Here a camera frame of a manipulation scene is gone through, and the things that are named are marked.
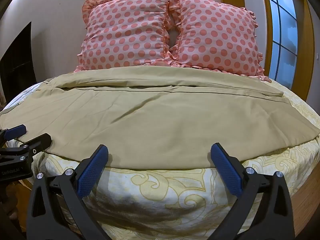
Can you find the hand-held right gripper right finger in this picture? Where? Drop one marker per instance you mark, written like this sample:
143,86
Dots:
228,168

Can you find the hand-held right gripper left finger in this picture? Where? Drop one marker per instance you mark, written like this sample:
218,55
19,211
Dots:
90,168

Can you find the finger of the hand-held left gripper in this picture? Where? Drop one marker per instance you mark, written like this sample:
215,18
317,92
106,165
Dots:
40,141
15,131

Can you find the beige blanket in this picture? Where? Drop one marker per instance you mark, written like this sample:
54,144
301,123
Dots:
155,120

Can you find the yellow patterned bed sheet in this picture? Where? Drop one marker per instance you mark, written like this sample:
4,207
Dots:
175,200

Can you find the dark cabinet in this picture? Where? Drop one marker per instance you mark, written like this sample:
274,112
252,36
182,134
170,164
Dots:
17,62

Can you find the pink polka dot pillow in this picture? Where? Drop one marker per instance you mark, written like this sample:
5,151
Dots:
125,30
217,35

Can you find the wooden bed frame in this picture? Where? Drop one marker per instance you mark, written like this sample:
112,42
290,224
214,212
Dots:
306,205

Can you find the window with wooden frame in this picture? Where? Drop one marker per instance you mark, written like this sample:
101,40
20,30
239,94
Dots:
280,30

